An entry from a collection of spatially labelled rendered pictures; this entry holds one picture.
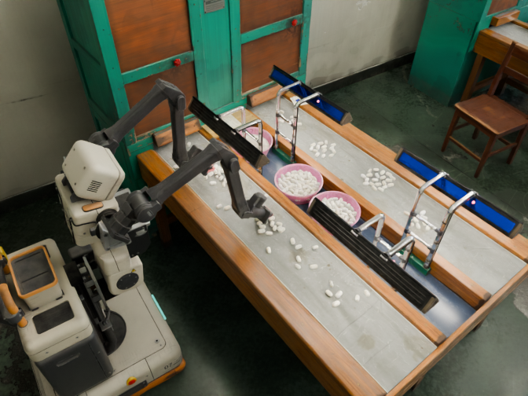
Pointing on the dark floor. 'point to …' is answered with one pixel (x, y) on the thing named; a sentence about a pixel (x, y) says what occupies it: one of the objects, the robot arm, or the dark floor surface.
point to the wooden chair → (493, 115)
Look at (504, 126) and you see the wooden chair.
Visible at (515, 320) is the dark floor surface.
